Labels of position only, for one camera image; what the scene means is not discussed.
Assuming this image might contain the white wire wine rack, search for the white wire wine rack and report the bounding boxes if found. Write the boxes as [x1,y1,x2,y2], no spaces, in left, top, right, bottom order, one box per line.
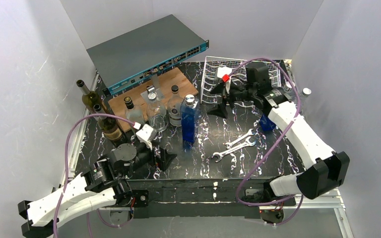
[199,56,285,106]

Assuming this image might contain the small silver wrench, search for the small silver wrench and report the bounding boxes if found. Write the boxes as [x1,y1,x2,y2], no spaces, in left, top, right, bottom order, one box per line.
[224,129,255,149]

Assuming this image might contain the black base frame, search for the black base frame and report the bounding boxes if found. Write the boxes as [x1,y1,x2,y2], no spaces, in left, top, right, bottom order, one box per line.
[100,177,311,220]

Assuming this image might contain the wooden board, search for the wooden board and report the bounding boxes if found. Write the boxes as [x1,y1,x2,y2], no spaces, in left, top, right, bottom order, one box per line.
[107,67,199,132]

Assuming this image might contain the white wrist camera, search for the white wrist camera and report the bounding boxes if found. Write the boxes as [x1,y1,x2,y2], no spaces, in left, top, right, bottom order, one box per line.
[216,66,233,93]
[133,122,157,150]

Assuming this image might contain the grey network switch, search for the grey network switch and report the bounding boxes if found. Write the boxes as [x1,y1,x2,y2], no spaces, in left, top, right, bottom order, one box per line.
[87,14,209,97]

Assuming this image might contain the dark green wine bottle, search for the dark green wine bottle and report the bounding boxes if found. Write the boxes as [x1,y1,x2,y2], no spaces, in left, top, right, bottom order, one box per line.
[98,116,127,148]

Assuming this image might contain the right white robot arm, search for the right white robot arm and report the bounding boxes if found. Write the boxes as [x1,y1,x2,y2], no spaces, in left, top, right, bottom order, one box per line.
[208,61,350,205]

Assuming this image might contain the large silver wrench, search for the large silver wrench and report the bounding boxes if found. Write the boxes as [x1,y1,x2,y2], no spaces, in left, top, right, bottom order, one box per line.
[211,137,256,163]

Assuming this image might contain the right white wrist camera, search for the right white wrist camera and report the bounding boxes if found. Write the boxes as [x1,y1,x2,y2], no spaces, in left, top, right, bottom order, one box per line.
[216,66,233,93]

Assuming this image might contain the clear bottle white cap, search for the clear bottle white cap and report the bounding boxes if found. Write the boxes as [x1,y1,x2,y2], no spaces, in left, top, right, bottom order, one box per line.
[146,92,168,132]

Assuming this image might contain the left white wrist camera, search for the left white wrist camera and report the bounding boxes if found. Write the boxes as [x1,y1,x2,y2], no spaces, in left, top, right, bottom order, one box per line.
[133,122,157,150]

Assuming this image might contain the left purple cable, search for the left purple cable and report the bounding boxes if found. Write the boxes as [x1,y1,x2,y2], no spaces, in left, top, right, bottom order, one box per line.
[52,113,142,238]

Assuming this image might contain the clear liquor bottle black cap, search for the clear liquor bottle black cap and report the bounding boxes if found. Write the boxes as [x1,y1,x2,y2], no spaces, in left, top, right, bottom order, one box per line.
[167,85,183,127]

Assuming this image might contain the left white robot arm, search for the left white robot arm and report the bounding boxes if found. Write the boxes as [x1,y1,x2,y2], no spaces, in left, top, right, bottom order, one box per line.
[18,142,177,238]

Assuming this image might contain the dark wine bottle gold label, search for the dark wine bottle gold label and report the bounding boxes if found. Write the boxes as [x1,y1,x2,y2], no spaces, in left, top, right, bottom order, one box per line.
[76,80,109,114]

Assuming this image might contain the silver metal stand bracket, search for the silver metal stand bracket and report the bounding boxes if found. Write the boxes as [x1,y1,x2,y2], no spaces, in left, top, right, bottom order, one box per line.
[140,75,165,104]

